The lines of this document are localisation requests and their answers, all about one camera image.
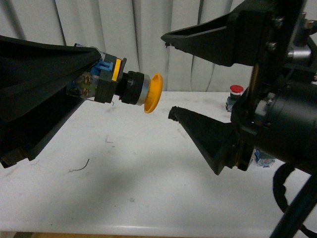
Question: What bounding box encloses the black cable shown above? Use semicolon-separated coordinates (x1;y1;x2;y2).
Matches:
269;162;317;238

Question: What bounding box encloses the yellow push button switch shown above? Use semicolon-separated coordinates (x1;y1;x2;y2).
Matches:
66;51;163;114

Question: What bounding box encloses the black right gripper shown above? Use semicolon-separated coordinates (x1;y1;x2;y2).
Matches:
161;0;317;172

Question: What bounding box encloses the white curtain backdrop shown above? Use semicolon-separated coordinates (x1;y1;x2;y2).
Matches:
0;0;252;92

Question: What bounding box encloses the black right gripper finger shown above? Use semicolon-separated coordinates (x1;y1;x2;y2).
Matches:
168;107;250;175

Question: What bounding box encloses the green push button switch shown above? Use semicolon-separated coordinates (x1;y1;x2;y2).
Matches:
254;149;276;168

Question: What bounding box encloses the small black wire piece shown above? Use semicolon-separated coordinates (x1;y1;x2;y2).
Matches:
69;159;90;173

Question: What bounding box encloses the red push button switch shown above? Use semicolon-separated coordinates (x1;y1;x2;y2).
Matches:
226;84;244;112

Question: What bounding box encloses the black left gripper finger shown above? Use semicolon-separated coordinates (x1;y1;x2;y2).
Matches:
0;95;84;169
0;36;101;121

